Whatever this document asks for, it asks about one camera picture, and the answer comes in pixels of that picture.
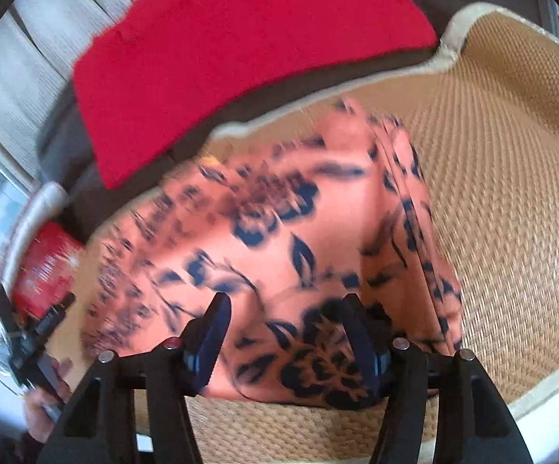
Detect orange floral blouse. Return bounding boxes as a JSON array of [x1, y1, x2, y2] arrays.
[[79, 97, 464, 411]]

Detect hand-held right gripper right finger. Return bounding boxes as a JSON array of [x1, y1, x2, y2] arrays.
[[340, 292, 534, 464]]

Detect folded maroon and white quilt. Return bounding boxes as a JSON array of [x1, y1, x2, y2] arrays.
[[5, 181, 71, 276]]

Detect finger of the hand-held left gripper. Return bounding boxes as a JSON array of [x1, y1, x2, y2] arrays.
[[35, 293, 77, 334]]

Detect woven rattan sofa mat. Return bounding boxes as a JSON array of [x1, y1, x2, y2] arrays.
[[43, 2, 559, 464]]

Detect red towel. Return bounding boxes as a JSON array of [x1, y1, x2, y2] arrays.
[[72, 0, 439, 190]]

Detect red gift box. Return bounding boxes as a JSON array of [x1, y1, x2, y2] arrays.
[[11, 222, 85, 321]]

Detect person's left hand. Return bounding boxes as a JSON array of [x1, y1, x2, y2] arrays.
[[22, 357, 75, 445]]

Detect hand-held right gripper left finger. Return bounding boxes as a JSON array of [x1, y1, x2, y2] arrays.
[[35, 292, 234, 464]]

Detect beige dotted curtain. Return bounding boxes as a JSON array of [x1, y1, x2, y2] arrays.
[[0, 0, 164, 182]]

